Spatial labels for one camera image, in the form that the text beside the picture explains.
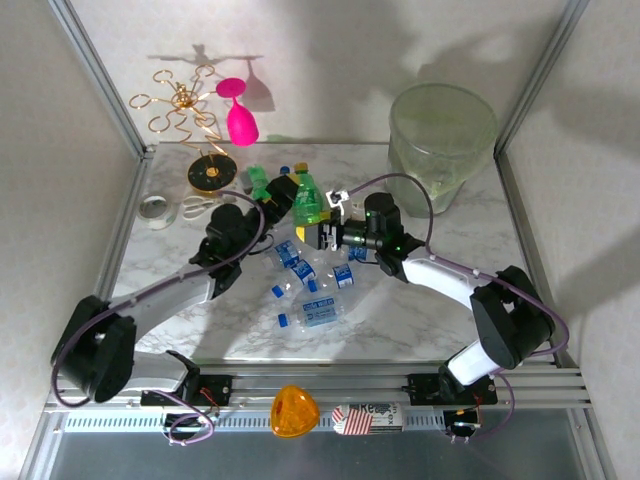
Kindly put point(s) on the large green Sprite bottle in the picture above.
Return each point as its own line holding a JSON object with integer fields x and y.
{"x": 306, "y": 200}

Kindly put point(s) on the small green plastic bottle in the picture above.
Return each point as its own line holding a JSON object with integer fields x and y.
{"x": 258, "y": 184}

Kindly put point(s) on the large clear bottle blue label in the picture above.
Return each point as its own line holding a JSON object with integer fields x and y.
{"x": 317, "y": 312}

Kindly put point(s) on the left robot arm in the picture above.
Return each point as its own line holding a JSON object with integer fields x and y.
{"x": 160, "y": 300}

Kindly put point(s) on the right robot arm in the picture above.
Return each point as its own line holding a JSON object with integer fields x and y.
{"x": 440, "y": 277}

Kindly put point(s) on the translucent green plastic bin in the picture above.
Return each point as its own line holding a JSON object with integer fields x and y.
{"x": 440, "y": 185}

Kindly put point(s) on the clear tape roll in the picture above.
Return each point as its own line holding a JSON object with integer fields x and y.
{"x": 167, "y": 220}

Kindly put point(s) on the pink wine glass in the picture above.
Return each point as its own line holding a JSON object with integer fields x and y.
{"x": 242, "y": 125}

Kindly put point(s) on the orange triangular plastic object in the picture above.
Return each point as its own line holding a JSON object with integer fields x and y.
{"x": 295, "y": 412}

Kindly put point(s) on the can with flag print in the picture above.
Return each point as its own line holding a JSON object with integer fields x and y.
{"x": 370, "y": 419}

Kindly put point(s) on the grey metal panel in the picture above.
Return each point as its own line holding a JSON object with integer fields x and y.
{"x": 320, "y": 460}

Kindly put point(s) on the thin aluminium frame rail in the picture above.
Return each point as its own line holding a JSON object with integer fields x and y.
{"x": 300, "y": 143}

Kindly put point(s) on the wide aluminium base rail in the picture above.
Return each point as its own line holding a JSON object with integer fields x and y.
{"x": 320, "y": 380}

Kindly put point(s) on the aluminium frame post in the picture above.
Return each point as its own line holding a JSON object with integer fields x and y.
{"x": 597, "y": 450}
{"x": 540, "y": 75}
{"x": 102, "y": 75}
{"x": 37, "y": 450}

